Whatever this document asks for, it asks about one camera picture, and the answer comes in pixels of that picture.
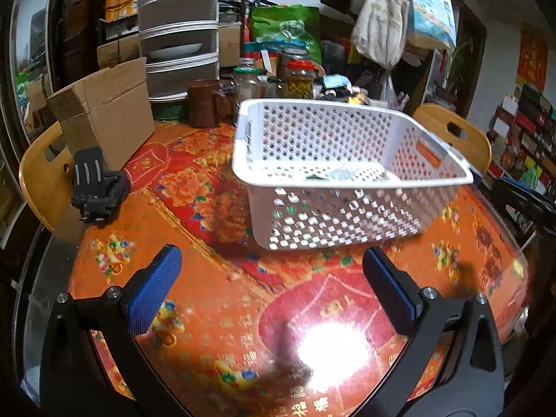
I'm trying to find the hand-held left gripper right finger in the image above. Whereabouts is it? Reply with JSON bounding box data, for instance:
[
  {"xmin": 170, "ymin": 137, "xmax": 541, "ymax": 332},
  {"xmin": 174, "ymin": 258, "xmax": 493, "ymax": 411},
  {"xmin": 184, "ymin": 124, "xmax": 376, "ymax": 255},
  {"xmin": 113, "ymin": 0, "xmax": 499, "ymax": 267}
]
[{"xmin": 362, "ymin": 246, "xmax": 505, "ymax": 417}]

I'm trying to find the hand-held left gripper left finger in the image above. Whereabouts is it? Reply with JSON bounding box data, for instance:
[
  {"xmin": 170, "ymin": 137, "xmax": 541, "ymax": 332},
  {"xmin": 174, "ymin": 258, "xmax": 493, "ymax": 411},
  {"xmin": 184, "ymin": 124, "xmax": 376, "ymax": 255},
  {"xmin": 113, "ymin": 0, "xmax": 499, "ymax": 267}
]
[{"xmin": 39, "ymin": 244, "xmax": 192, "ymax": 417}]

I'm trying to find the white perforated plastic basket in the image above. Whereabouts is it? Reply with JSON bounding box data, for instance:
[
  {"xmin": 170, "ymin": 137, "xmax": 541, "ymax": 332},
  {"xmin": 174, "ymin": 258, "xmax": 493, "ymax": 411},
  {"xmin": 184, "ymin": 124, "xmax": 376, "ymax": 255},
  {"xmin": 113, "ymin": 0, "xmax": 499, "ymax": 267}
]
[{"xmin": 231, "ymin": 98, "xmax": 474, "ymax": 251}]

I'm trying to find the clear plastic bag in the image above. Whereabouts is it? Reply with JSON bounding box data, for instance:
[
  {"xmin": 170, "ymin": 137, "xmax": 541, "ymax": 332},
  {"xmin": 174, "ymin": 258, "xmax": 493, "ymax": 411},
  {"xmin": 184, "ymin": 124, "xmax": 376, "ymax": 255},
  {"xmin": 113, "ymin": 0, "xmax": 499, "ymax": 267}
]
[
  {"xmin": 326, "ymin": 169, "xmax": 383, "ymax": 182},
  {"xmin": 382, "ymin": 74, "xmax": 407, "ymax": 109}
]

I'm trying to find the red printed tablecloth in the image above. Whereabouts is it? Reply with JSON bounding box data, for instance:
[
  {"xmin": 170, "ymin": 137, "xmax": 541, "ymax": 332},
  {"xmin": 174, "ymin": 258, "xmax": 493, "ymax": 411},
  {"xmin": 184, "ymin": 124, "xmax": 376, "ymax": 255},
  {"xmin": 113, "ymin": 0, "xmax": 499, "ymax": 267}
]
[{"xmin": 22, "ymin": 117, "xmax": 531, "ymax": 417}]

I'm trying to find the black phone holder clamp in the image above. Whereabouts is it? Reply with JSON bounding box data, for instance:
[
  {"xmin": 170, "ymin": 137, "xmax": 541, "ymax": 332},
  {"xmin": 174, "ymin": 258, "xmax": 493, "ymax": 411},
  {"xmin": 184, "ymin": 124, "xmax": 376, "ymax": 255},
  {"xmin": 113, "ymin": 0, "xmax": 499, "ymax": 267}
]
[{"xmin": 71, "ymin": 148, "xmax": 131, "ymax": 224}]

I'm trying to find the wooden chair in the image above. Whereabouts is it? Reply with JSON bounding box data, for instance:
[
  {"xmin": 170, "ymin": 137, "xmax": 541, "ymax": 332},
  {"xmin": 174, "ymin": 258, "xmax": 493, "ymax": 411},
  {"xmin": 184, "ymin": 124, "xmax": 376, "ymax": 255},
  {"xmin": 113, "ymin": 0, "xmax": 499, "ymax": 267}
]
[
  {"xmin": 18, "ymin": 122, "xmax": 83, "ymax": 233},
  {"xmin": 412, "ymin": 103, "xmax": 492, "ymax": 174}
]

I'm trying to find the open cardboard box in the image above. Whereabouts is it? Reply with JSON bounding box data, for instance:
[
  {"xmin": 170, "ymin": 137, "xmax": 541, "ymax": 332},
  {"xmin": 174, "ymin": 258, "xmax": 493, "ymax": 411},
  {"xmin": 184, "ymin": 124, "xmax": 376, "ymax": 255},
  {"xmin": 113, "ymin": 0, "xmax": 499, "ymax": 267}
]
[{"xmin": 46, "ymin": 56, "xmax": 156, "ymax": 172}]

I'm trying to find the green woven basket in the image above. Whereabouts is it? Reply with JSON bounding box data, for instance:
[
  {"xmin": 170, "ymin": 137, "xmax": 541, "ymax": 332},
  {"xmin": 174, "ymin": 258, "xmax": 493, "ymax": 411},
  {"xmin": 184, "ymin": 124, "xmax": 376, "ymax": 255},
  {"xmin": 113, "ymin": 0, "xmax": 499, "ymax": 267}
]
[{"xmin": 150, "ymin": 100, "xmax": 189, "ymax": 120}]

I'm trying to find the brown ceramic mug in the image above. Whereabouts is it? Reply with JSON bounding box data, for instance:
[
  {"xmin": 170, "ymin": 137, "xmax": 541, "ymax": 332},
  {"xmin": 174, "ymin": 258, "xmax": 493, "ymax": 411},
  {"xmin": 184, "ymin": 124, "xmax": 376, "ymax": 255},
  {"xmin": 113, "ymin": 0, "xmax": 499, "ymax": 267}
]
[{"xmin": 187, "ymin": 79, "xmax": 235, "ymax": 128}]

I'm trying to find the hanging clear plastic bag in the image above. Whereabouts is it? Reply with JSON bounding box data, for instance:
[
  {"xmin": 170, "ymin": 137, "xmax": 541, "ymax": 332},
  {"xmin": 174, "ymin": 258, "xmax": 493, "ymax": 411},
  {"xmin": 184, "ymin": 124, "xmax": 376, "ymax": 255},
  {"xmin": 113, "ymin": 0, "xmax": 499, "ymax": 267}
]
[{"xmin": 382, "ymin": 74, "xmax": 407, "ymax": 109}]

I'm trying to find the shelf of small boxes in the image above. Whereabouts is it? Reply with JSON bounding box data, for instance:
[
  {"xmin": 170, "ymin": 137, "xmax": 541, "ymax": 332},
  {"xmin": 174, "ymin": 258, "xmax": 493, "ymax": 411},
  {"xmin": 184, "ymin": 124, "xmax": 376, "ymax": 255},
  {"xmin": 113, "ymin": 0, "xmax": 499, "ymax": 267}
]
[{"xmin": 486, "ymin": 82, "xmax": 556, "ymax": 196}]

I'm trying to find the green lid glass jar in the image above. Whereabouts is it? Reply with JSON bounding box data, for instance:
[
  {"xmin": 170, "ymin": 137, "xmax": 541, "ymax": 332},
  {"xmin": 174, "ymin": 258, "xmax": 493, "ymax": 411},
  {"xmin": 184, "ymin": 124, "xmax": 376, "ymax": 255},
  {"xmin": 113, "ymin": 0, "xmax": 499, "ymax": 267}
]
[{"xmin": 234, "ymin": 66, "xmax": 261, "ymax": 103}]

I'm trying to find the flat cardboard box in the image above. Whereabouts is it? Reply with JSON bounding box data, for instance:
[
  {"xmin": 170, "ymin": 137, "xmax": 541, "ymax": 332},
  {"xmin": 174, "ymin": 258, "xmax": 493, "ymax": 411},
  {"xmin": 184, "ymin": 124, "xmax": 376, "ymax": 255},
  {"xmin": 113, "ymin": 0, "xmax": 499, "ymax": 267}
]
[{"xmin": 96, "ymin": 37, "xmax": 140, "ymax": 68}]

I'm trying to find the small cardboard box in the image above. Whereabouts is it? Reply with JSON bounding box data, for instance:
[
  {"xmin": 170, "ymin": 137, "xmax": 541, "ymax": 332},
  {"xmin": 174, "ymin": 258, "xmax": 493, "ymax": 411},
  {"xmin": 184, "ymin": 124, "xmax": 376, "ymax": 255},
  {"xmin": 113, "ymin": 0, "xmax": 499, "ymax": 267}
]
[{"xmin": 217, "ymin": 24, "xmax": 242, "ymax": 68}]

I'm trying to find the white canvas tote bag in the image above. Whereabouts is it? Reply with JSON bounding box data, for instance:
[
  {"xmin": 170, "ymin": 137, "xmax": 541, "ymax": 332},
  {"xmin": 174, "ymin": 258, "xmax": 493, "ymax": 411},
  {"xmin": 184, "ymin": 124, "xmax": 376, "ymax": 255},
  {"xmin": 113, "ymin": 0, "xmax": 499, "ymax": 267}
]
[{"xmin": 351, "ymin": 0, "xmax": 409, "ymax": 70}]

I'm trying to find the grey plastic drawer tower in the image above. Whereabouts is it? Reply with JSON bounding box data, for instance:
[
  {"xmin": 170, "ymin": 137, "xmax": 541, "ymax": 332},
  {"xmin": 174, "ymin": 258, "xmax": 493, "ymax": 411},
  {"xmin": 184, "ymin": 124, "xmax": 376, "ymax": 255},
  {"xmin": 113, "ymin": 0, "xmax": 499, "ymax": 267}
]
[{"xmin": 138, "ymin": 0, "xmax": 221, "ymax": 100}]

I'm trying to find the blue printed paper bag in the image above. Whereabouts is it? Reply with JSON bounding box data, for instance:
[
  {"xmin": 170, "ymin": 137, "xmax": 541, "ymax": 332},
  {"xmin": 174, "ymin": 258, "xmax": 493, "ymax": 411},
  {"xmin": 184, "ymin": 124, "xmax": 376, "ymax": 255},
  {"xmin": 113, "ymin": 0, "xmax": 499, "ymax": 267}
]
[{"xmin": 406, "ymin": 0, "xmax": 457, "ymax": 50}]

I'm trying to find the green shopping bag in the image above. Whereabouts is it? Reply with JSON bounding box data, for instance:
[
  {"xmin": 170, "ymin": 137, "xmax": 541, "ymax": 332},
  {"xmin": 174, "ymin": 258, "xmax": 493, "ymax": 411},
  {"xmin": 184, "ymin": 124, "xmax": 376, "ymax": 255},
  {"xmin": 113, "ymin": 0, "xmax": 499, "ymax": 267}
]
[{"xmin": 250, "ymin": 4, "xmax": 322, "ymax": 64}]

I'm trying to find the orange carton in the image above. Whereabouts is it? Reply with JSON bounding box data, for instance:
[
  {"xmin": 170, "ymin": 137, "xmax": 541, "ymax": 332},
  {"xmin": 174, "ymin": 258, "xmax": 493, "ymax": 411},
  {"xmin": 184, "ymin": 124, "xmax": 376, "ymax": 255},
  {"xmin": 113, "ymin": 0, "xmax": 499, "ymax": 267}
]
[{"xmin": 104, "ymin": 0, "xmax": 140, "ymax": 22}]

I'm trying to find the red wall poster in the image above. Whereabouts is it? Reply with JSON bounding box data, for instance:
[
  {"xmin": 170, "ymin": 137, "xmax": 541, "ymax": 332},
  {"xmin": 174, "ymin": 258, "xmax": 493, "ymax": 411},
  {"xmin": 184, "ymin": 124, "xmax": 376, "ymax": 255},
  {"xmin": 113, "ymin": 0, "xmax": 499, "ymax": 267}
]
[{"xmin": 516, "ymin": 30, "xmax": 549, "ymax": 92}]

